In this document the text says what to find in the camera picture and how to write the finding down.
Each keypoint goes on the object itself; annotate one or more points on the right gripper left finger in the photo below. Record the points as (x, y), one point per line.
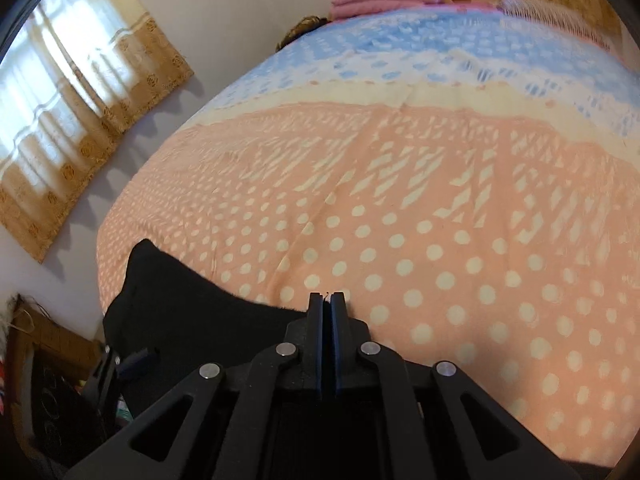
(216, 422)

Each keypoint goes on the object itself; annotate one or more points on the wooden framed furniture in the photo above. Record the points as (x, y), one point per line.
(47, 366)

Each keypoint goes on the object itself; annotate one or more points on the polka dot bed sheet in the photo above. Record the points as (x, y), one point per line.
(469, 181)

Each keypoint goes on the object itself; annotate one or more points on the striped pillow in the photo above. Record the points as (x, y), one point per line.
(560, 17)

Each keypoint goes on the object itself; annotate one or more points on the beige curtain side window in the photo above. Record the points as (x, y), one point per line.
(78, 76)

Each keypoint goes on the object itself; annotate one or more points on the black pants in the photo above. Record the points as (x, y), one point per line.
(168, 321)

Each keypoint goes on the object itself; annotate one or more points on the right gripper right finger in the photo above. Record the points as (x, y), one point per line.
(432, 422)

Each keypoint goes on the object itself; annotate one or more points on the brown patterned cloth bundle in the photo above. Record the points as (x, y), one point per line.
(305, 26)

